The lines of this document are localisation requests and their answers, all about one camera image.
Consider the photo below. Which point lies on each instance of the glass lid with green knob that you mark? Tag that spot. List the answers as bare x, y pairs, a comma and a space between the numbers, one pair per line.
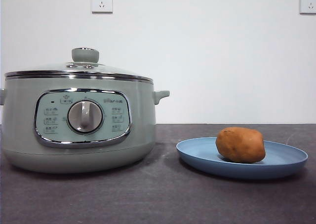
85, 55

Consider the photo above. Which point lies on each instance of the pale green electric steamer pot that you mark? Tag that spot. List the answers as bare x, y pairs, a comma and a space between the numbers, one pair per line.
140, 125

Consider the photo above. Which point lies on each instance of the brown potato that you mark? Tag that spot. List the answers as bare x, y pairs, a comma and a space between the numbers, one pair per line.
240, 145

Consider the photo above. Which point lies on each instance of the blue round plate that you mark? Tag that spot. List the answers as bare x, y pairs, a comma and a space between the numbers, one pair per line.
195, 152

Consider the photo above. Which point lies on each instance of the white wall socket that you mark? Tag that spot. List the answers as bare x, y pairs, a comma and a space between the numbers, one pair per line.
308, 3
102, 2

